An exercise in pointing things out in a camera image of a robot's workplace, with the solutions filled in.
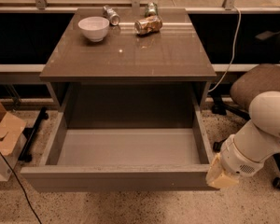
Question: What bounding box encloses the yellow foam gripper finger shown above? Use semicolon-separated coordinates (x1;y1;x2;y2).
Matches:
205;153;239;189

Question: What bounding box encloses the grey top drawer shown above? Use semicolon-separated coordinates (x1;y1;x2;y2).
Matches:
21;84;213;192

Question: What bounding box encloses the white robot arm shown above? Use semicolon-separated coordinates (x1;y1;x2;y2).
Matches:
206;91;280;189

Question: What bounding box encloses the grey drawer cabinet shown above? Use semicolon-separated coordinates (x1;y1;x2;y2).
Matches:
40;8;216;100

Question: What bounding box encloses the brown office chair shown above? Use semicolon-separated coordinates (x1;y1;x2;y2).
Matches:
210;17;280;191

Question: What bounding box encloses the crushed golden can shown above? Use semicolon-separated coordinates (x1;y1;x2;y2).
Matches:
134;15;162;35

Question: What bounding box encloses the silver soda can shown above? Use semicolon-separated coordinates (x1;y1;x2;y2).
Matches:
103;6;120;26

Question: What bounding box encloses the black stand foot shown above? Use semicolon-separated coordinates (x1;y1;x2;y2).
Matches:
19;107;49;162

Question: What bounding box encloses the white ceramic bowl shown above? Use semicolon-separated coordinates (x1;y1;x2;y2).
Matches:
78;17;109;42

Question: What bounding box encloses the cardboard box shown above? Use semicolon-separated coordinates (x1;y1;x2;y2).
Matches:
0;102;26;181

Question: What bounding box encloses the white cable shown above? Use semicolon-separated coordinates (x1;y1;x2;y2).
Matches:
207;7;243;93

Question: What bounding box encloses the black floor cable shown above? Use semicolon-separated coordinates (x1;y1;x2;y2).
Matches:
0;137;44;224

